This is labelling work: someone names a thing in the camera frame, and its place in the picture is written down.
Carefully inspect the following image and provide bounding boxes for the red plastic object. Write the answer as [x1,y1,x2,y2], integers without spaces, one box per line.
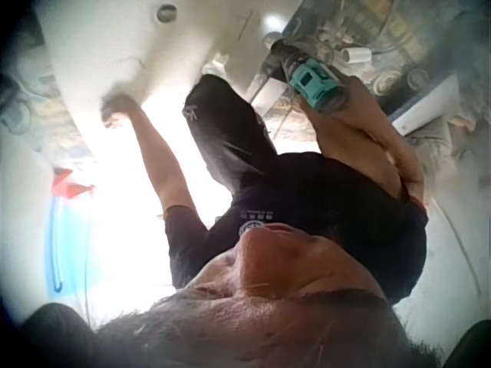
[51,167,96,199]

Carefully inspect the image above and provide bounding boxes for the person's left hand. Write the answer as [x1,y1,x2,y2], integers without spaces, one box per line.
[99,94,136,130]

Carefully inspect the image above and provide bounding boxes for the heap of tools and parts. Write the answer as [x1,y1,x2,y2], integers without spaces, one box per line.
[283,0,473,93]

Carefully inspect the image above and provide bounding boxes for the teal and black cordless drill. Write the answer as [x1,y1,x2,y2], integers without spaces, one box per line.
[264,37,348,114]

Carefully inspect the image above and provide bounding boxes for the blue plastic container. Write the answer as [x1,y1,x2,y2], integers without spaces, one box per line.
[44,195,85,297]

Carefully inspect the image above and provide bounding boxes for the long white plastic trunking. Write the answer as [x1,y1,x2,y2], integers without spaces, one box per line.
[389,74,475,136]

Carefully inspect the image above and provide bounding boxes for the short white pipe piece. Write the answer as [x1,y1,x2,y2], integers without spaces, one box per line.
[340,47,372,65]

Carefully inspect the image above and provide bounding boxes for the person's legs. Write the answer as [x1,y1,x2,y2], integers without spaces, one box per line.
[181,73,280,193]

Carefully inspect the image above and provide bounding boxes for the large white board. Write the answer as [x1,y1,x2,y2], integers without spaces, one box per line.
[38,0,269,103]

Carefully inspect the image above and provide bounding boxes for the person's right hand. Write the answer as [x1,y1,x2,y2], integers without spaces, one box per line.
[330,74,387,118]

